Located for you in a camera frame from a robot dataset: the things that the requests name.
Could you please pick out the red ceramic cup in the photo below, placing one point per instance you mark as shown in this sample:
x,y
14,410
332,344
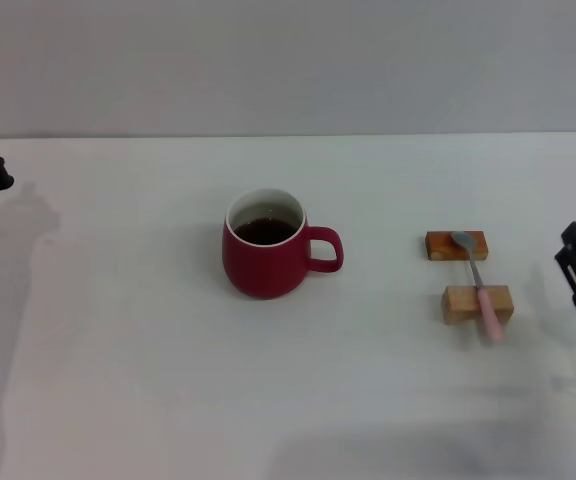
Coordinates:
x,y
268,270

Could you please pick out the light wooden block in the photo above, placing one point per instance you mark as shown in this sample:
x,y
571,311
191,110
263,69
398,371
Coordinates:
x,y
460,300

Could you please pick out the dark brown wooden block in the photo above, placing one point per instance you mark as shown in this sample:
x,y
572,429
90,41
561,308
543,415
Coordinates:
x,y
438,246

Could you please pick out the dark brown coffee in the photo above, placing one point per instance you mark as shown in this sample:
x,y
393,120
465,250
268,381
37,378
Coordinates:
x,y
265,232

